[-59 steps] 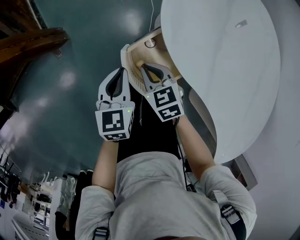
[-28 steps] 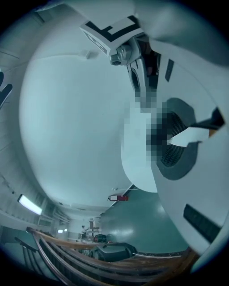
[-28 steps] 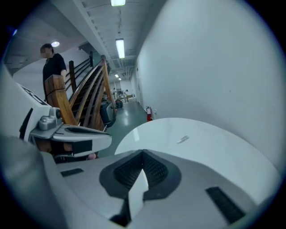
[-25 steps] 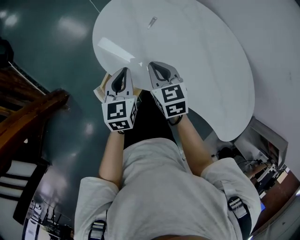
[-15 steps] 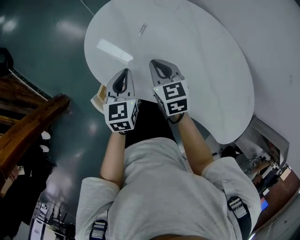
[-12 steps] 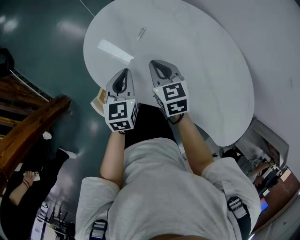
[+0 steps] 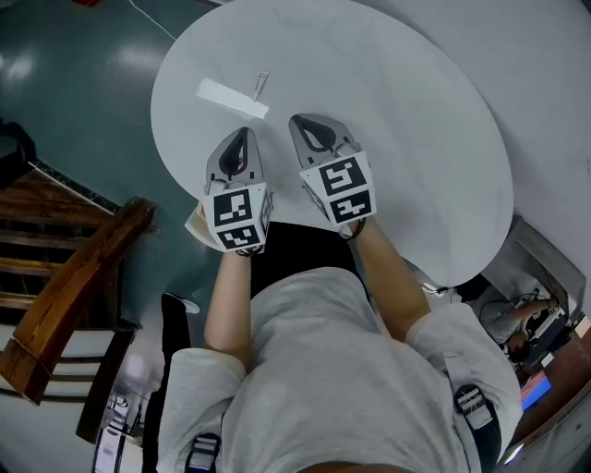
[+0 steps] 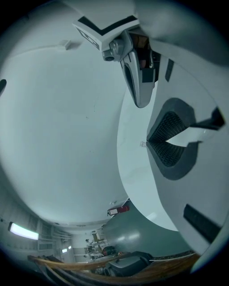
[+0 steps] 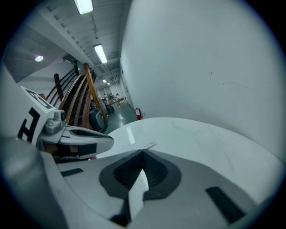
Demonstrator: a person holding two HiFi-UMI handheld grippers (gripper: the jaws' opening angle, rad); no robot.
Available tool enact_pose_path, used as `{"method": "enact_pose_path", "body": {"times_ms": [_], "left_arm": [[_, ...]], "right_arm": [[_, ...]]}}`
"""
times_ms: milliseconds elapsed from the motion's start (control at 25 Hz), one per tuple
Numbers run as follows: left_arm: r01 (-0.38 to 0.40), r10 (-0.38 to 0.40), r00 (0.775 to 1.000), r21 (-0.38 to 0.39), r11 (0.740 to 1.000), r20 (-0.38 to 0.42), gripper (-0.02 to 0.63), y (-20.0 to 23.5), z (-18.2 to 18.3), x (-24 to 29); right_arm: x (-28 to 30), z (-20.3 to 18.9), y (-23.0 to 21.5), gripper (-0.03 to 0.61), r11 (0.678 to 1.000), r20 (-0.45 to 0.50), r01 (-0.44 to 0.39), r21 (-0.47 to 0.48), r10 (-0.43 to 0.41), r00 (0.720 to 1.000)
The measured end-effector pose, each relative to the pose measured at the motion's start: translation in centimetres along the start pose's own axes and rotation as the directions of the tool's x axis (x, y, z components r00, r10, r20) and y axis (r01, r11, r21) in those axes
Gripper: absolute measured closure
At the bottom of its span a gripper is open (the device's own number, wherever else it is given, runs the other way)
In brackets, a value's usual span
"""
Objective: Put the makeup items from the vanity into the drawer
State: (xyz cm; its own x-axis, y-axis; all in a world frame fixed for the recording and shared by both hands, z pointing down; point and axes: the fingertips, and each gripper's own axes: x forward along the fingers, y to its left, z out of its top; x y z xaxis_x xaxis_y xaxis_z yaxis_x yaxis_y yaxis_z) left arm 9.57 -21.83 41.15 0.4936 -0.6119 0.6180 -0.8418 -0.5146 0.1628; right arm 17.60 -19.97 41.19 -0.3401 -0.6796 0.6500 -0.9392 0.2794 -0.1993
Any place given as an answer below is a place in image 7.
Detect person's left forearm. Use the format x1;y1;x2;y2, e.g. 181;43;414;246
202;249;260;371

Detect blue monitor screen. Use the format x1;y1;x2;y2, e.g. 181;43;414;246
518;375;553;413

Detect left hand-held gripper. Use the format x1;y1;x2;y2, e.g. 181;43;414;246
202;127;274;255

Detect person's right forearm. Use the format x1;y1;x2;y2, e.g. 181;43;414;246
354;216;433;344

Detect white cable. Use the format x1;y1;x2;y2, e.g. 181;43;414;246
127;0;177;42

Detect brown wooden chair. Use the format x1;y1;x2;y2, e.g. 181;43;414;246
0;118;156;445

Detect person's black trousers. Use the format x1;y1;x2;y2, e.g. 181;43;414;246
250;221;367;302

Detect white round table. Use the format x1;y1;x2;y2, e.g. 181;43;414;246
151;0;514;287

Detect grey black harness strap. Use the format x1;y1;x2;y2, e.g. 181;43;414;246
184;431;223;473
452;382;502;468

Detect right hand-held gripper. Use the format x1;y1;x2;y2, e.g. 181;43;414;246
287;112;378;234

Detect small wooden drawer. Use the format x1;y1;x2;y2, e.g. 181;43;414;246
184;201;219;251

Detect person's grey t-shirt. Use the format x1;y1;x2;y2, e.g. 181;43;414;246
156;266;523;473

